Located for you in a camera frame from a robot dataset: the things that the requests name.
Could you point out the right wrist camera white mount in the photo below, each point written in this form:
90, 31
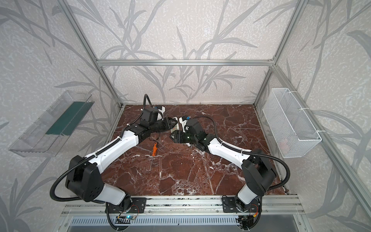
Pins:
191, 125

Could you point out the aluminium frame post left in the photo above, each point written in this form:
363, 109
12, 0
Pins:
67, 12

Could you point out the aluminium horizontal frame bar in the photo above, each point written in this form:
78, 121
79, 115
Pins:
185, 62

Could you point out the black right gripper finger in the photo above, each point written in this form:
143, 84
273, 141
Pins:
174, 138
175, 132

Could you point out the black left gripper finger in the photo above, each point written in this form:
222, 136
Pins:
171, 120
174, 128

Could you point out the clear plastic wall tray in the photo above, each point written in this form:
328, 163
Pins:
49, 133

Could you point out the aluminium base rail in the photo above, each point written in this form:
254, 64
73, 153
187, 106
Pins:
191, 205

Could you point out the small circuit board with wires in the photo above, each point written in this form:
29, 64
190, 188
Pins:
125, 219

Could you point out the white wire mesh basket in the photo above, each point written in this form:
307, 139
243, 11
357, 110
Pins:
290, 125

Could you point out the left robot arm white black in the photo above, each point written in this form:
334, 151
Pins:
86, 181

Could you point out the aluminium frame post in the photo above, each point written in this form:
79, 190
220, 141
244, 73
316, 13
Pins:
67, 12
299, 8

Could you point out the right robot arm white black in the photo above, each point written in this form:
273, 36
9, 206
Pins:
257, 170

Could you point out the orange handled screwdriver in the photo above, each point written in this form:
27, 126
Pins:
154, 153

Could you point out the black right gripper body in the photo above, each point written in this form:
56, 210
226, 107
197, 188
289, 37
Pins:
179, 136

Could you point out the aluminium frame post right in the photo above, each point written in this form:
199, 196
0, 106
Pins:
299, 8

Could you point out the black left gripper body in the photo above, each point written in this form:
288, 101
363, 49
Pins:
166, 124

